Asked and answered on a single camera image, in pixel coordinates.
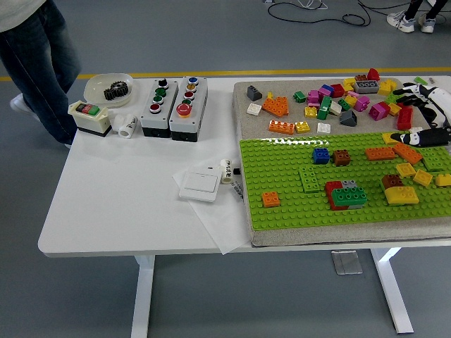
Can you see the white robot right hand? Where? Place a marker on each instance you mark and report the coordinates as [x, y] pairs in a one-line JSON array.
[[437, 102]]

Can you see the brown square brick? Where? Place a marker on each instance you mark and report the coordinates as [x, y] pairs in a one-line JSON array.
[[341, 158], [392, 181]]

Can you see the blue square brick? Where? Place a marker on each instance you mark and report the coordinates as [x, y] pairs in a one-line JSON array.
[[320, 156]]

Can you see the long red brick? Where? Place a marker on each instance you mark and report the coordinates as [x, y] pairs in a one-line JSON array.
[[405, 119]]

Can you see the yellow square brick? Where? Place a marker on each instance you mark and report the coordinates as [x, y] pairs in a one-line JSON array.
[[310, 112], [387, 139], [405, 169], [351, 100], [302, 126], [443, 180], [349, 84], [394, 109], [422, 177]]

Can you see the lime green brick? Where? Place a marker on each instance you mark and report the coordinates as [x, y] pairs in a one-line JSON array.
[[391, 98]]

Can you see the magenta brick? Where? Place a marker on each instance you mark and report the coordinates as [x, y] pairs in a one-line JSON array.
[[325, 92], [361, 103], [313, 95], [378, 111]]

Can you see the long orange brick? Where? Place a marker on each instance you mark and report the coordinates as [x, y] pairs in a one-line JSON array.
[[407, 154], [380, 154], [281, 127]]

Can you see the red slope brick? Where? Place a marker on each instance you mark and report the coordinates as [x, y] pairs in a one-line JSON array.
[[372, 74]]

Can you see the long grey brick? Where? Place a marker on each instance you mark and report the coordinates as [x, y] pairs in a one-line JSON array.
[[366, 86]]

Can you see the small brown brick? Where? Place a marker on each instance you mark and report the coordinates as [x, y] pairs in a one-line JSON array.
[[360, 77]]

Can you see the dark grey slope brick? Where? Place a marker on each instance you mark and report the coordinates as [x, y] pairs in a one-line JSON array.
[[348, 118], [253, 93]]

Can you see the small green brick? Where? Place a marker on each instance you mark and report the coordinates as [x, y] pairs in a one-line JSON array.
[[299, 96], [343, 104]]

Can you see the yellow curved brick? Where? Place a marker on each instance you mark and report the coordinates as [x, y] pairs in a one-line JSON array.
[[401, 195]]

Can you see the white flat brick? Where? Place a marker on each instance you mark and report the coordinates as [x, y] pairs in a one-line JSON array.
[[323, 128], [254, 109], [335, 107]]

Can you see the small blue brick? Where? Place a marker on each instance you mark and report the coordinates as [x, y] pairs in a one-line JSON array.
[[328, 86]]

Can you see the long green brick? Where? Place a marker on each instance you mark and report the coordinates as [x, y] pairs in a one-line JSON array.
[[324, 109], [349, 196]]

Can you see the pink flat brick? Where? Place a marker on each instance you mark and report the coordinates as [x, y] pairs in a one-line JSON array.
[[311, 104]]

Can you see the green brick baseplate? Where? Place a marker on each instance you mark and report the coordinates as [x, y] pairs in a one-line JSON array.
[[282, 169]]

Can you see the orange square brick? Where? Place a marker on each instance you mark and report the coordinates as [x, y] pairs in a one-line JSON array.
[[270, 200]]

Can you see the black round cup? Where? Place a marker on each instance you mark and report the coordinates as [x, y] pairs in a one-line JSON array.
[[429, 115]]

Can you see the small lime green piece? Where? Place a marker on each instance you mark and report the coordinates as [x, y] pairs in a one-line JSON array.
[[420, 80]]

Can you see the small white piece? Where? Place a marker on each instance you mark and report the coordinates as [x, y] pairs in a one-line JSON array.
[[415, 130]]

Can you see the lime green plate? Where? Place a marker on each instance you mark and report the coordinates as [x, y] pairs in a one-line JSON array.
[[309, 179], [435, 160]]

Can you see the person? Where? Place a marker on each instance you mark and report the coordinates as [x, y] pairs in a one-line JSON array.
[[38, 70], [401, 22]]

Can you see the grey foam mat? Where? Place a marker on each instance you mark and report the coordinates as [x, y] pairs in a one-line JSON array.
[[317, 236]]

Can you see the metal floor plate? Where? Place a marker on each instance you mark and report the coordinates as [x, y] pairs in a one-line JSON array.
[[347, 262]]

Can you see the white table leg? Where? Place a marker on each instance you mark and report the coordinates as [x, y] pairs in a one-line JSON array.
[[393, 292], [142, 299]]

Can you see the white printed label strip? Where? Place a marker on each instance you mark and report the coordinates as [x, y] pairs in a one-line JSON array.
[[238, 192]]

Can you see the small white pipe coupling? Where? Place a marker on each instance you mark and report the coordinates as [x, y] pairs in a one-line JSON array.
[[225, 174]]

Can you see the grey emergency-stop control box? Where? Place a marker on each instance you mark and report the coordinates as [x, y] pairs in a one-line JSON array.
[[198, 105]]

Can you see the white paper sheet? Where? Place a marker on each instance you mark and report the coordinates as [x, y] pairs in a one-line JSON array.
[[218, 225]]

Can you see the grey four-button control box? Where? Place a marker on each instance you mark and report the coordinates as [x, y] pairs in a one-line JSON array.
[[166, 109]]

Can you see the large white pipe coupling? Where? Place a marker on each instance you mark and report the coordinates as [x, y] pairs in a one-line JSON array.
[[128, 127]]

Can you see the black metal gear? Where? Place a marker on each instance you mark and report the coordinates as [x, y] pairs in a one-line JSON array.
[[110, 94], [120, 87]]

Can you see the white tee pipe fitting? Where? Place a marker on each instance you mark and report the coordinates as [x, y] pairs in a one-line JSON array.
[[115, 121]]

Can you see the white plastic bowl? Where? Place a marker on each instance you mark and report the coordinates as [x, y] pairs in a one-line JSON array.
[[93, 89]]

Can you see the white wall switch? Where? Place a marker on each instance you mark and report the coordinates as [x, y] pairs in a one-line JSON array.
[[201, 184]]

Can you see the cream red-green switch box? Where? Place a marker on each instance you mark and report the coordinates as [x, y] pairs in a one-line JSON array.
[[91, 123]]

